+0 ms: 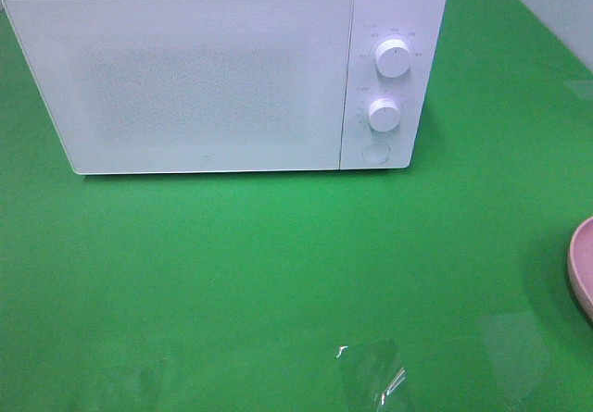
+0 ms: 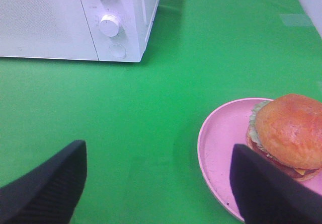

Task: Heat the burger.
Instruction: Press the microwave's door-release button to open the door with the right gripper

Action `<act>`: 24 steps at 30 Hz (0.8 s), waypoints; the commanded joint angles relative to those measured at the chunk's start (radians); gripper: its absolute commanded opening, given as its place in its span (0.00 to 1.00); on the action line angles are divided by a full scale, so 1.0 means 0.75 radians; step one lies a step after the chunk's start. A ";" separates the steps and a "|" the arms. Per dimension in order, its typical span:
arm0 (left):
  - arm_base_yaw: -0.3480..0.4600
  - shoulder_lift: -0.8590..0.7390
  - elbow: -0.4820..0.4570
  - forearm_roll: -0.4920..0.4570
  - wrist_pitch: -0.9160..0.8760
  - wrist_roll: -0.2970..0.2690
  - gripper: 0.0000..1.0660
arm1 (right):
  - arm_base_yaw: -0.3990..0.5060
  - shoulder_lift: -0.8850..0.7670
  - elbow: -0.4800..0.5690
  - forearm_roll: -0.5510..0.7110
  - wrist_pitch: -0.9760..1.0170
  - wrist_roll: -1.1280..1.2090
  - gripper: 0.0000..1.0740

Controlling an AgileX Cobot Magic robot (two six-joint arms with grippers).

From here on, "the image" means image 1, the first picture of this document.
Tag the white microwave door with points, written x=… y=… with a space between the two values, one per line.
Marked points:
x=164 y=86

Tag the pink round plate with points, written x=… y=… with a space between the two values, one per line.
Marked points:
x=579 y=266

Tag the round white door button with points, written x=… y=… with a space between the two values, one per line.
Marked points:
x=376 y=153

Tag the lower white round knob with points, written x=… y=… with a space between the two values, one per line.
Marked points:
x=384 y=115

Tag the white round knob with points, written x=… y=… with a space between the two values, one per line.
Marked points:
x=393 y=57
x=384 y=115

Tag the upper white round knob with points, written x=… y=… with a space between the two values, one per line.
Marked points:
x=393 y=57

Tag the green table mat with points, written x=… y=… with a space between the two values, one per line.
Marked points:
x=233 y=292

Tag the clear tape piece centre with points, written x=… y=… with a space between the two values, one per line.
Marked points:
x=374 y=377

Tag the white microwave oven body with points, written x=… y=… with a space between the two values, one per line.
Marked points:
x=389 y=18

